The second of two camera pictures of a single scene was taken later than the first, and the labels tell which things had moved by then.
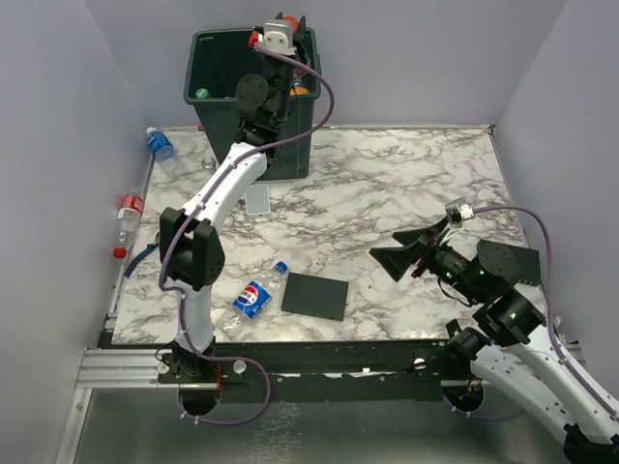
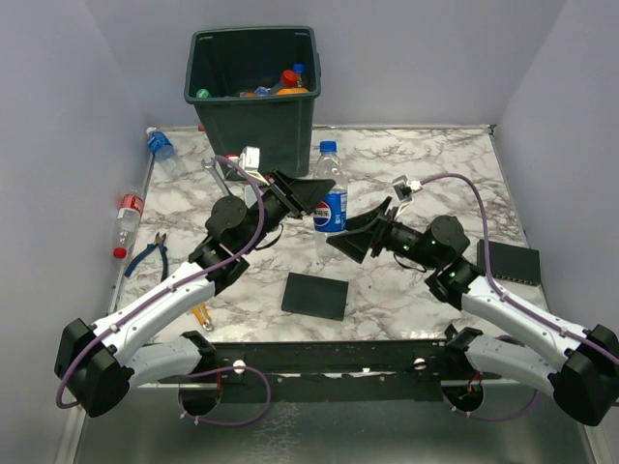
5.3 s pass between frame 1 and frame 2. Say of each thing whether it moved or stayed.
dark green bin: stayed
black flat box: stayed
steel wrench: stayed
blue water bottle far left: stayed
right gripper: moved
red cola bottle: stayed
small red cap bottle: moved
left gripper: moved
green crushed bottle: stayed
